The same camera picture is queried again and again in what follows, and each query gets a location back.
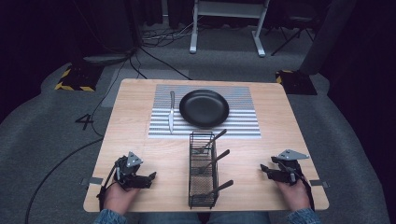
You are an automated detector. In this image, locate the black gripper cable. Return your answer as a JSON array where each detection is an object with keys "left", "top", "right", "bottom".
[
  {"left": 298, "top": 172, "right": 316, "bottom": 212},
  {"left": 96, "top": 163, "right": 120, "bottom": 211}
]

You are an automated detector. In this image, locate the black wire cutlery basket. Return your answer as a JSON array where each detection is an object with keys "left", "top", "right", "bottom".
[{"left": 188, "top": 131, "right": 219, "bottom": 210}]

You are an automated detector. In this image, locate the silver table knife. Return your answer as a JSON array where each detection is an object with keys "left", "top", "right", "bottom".
[{"left": 168, "top": 91, "right": 177, "bottom": 135}]

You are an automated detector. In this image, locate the white desk frame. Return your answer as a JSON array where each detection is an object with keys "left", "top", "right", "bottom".
[{"left": 189, "top": 0, "right": 271, "bottom": 58}]

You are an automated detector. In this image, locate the bundle of floor cables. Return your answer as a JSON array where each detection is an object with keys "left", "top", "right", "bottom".
[{"left": 140, "top": 18, "right": 204, "bottom": 49}]

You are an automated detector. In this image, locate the black yellow striped base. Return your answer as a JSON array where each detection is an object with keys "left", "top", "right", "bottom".
[
  {"left": 54, "top": 63, "right": 105, "bottom": 92},
  {"left": 275, "top": 69, "right": 318, "bottom": 96}
]

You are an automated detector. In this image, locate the black round plate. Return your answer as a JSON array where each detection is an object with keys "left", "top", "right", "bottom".
[{"left": 178, "top": 89, "right": 231, "bottom": 129}]

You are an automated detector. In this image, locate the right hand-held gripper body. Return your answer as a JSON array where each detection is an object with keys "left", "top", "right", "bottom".
[{"left": 268, "top": 148, "right": 311, "bottom": 187}]

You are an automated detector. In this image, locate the grey tape strip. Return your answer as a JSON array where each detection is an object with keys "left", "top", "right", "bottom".
[
  {"left": 309, "top": 178, "right": 330, "bottom": 189},
  {"left": 80, "top": 175, "right": 105, "bottom": 187}
]

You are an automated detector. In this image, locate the dark grey pillar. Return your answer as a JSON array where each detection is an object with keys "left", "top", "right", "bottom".
[{"left": 298, "top": 0, "right": 359, "bottom": 76}]

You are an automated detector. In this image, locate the person's left hand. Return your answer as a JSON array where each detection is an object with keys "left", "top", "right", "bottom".
[{"left": 103, "top": 181, "right": 141, "bottom": 216}]

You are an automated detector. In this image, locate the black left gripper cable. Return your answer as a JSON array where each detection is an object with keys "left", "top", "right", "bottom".
[{"left": 96, "top": 163, "right": 120, "bottom": 211}]

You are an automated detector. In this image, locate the person's right hand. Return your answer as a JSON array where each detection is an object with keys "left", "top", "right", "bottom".
[{"left": 275, "top": 178, "right": 312, "bottom": 213}]

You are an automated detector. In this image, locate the grey striped placemat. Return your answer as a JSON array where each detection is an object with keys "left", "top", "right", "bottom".
[{"left": 148, "top": 83, "right": 262, "bottom": 140}]

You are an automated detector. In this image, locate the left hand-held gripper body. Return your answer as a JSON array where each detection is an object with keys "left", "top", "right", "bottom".
[{"left": 113, "top": 151, "right": 153, "bottom": 190}]

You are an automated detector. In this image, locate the thin black floor cable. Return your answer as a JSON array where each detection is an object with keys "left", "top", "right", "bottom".
[{"left": 90, "top": 46, "right": 141, "bottom": 138}]

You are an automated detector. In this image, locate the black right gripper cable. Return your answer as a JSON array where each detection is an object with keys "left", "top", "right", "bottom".
[{"left": 298, "top": 172, "right": 316, "bottom": 212}]

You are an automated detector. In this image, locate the black tripod stand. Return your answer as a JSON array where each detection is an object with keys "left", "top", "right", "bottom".
[{"left": 270, "top": 15, "right": 316, "bottom": 58}]

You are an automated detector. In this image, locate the dark metal fork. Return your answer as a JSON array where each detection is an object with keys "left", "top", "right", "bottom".
[
  {"left": 192, "top": 179, "right": 234, "bottom": 200},
  {"left": 192, "top": 128, "right": 228, "bottom": 155},
  {"left": 197, "top": 148, "right": 231, "bottom": 175}
]

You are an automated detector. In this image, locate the long black floor cable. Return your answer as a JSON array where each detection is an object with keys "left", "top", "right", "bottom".
[{"left": 23, "top": 137, "right": 105, "bottom": 224}]

